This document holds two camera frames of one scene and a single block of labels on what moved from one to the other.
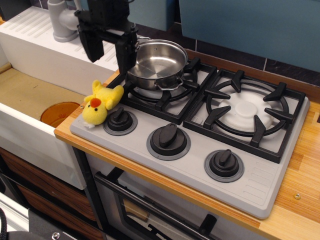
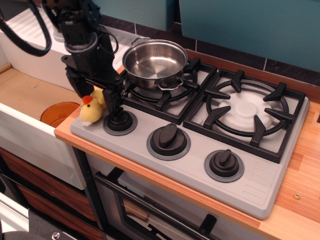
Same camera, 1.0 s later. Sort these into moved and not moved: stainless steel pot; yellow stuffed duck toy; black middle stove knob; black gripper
Moved: black gripper
Not moved: black middle stove knob; stainless steel pot; yellow stuffed duck toy
